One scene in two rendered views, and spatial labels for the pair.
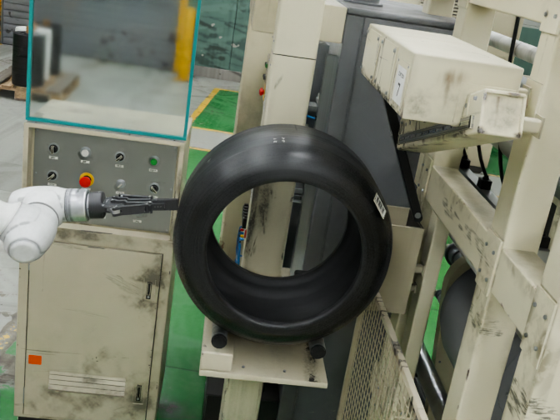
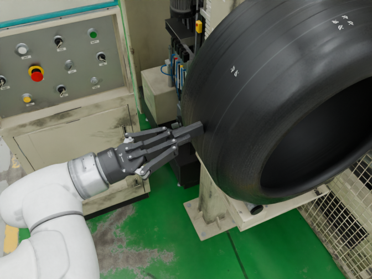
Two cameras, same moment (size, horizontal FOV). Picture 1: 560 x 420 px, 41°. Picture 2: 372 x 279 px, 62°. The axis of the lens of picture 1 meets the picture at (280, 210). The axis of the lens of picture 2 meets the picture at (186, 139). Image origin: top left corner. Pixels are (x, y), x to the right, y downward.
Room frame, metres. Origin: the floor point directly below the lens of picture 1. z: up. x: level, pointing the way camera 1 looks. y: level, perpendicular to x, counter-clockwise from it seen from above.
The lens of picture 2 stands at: (1.48, 0.46, 1.77)
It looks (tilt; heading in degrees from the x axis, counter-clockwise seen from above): 50 degrees down; 342
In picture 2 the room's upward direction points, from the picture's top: straight up
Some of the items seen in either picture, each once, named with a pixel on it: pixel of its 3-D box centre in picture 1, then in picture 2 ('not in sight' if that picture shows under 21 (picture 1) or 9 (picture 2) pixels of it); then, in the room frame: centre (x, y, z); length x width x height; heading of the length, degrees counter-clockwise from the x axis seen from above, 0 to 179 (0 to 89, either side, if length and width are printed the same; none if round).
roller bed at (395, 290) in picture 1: (386, 257); not in sight; (2.29, -0.37, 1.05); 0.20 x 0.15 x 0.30; 6
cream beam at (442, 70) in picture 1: (428, 71); not in sight; (1.94, -0.32, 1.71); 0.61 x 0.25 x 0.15; 6
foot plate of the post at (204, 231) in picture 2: not in sight; (211, 212); (2.28, 0.03, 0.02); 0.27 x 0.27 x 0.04; 6
